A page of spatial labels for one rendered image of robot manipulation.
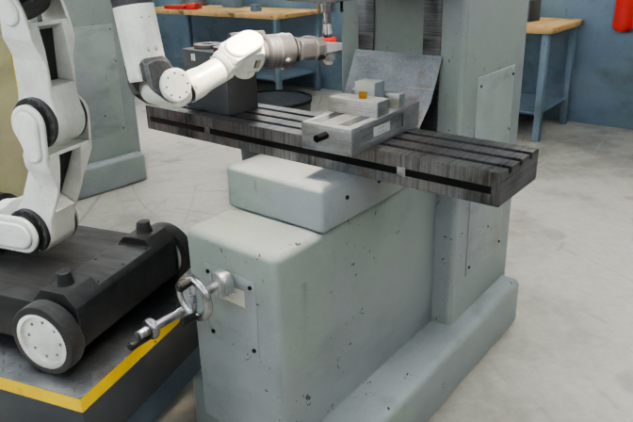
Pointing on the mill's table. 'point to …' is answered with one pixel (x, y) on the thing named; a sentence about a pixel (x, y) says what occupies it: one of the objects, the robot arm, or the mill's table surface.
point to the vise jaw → (378, 106)
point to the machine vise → (360, 127)
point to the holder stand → (232, 104)
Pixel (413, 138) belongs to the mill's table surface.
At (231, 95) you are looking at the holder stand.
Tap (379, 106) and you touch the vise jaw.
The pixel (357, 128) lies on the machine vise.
